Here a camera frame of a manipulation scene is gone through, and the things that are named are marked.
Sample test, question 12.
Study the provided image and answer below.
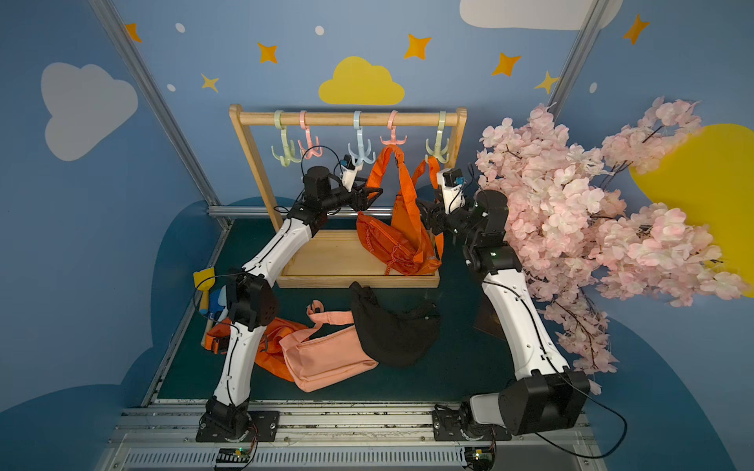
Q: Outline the orange bag green hook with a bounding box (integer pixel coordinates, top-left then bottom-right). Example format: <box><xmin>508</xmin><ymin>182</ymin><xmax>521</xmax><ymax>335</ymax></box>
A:
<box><xmin>391</xmin><ymin>153</ymin><xmax>444</xmax><ymax>275</ymax></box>

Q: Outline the orange bag pink hook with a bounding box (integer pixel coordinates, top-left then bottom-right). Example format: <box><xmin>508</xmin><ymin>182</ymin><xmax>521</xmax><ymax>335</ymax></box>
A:
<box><xmin>357</xmin><ymin>144</ymin><xmax>442</xmax><ymax>276</ymax></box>

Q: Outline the black sling bag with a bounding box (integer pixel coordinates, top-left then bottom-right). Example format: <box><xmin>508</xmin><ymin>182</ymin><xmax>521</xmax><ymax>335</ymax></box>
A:
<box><xmin>350</xmin><ymin>282</ymin><xmax>442</xmax><ymax>368</ymax></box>

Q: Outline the pink shoulder bag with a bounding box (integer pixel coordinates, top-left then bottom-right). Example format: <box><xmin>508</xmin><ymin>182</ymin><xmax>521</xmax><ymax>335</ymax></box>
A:
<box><xmin>280</xmin><ymin>300</ymin><xmax>378</xmax><ymax>393</ymax></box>

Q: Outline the orange sling bag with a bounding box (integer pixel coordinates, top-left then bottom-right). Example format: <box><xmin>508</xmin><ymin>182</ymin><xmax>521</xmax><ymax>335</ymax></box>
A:
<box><xmin>205</xmin><ymin>317</ymin><xmax>306</xmax><ymax>383</ymax></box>

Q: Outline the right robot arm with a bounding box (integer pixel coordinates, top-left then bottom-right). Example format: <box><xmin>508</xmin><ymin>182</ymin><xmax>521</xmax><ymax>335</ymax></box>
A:
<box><xmin>418</xmin><ymin>190</ymin><xmax>590</xmax><ymax>436</ymax></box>

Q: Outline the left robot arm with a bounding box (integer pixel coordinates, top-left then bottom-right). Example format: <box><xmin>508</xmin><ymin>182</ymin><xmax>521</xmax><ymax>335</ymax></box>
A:
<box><xmin>196</xmin><ymin>166</ymin><xmax>383</xmax><ymax>443</ymax></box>

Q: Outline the light blue hook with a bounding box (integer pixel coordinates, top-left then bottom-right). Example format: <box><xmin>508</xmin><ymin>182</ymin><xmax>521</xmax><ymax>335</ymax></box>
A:
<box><xmin>348</xmin><ymin>111</ymin><xmax>376</xmax><ymax>165</ymax></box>

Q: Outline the left pink hook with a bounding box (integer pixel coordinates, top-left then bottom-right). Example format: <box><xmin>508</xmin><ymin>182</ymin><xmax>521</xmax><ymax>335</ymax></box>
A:
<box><xmin>298</xmin><ymin>110</ymin><xmax>323</xmax><ymax>160</ymax></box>

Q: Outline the left green hook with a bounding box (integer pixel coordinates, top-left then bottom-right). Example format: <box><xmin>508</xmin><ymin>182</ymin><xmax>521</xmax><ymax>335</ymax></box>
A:
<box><xmin>271</xmin><ymin>110</ymin><xmax>302</xmax><ymax>167</ymax></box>

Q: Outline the wooden hanging rack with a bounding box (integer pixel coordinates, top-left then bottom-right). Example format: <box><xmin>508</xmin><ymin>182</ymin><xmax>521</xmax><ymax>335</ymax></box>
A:
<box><xmin>230</xmin><ymin>104</ymin><xmax>467</xmax><ymax>288</ymax></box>

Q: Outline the pink cherry blossom tree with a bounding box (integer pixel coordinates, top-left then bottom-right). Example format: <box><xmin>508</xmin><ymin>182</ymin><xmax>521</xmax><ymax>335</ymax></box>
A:
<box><xmin>475</xmin><ymin>97</ymin><xmax>749</xmax><ymax>377</ymax></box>

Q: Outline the yellow toy shovel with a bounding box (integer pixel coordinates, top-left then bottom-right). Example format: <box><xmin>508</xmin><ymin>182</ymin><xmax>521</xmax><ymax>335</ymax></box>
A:
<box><xmin>194</xmin><ymin>267</ymin><xmax>216</xmax><ymax>315</ymax></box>

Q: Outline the blue toy shovel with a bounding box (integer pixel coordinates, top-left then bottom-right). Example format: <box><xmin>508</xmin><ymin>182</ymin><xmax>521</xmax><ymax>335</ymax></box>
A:
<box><xmin>207</xmin><ymin>286</ymin><xmax>228</xmax><ymax>322</ymax></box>

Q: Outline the small circuit board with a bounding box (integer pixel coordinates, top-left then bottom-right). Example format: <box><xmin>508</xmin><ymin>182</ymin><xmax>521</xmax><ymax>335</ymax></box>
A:
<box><xmin>213</xmin><ymin>447</ymin><xmax>253</xmax><ymax>470</ymax></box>

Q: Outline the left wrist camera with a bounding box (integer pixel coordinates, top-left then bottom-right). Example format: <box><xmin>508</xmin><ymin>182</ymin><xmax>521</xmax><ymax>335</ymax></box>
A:
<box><xmin>340</xmin><ymin>154</ymin><xmax>363</xmax><ymax>192</ymax></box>

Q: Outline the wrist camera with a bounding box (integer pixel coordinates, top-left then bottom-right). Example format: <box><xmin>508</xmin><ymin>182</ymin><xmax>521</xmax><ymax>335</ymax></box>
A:
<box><xmin>437</xmin><ymin>168</ymin><xmax>465</xmax><ymax>215</ymax></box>
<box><xmin>340</xmin><ymin>154</ymin><xmax>363</xmax><ymax>192</ymax></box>

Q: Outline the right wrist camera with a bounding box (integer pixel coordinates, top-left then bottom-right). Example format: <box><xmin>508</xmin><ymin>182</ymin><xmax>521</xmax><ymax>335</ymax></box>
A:
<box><xmin>437</xmin><ymin>168</ymin><xmax>465</xmax><ymax>215</ymax></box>

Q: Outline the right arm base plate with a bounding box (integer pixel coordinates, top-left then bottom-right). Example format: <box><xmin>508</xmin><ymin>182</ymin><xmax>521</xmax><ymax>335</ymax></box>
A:
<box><xmin>431</xmin><ymin>403</ymin><xmax>512</xmax><ymax>442</ymax></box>

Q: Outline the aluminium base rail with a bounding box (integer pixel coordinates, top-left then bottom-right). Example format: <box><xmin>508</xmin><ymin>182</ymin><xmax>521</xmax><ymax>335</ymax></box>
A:
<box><xmin>96</xmin><ymin>400</ymin><xmax>607</xmax><ymax>470</ymax></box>

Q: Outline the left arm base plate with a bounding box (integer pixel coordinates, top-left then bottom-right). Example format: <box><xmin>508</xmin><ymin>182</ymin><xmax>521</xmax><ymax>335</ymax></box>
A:
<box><xmin>196</xmin><ymin>410</ymin><xmax>280</xmax><ymax>443</ymax></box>

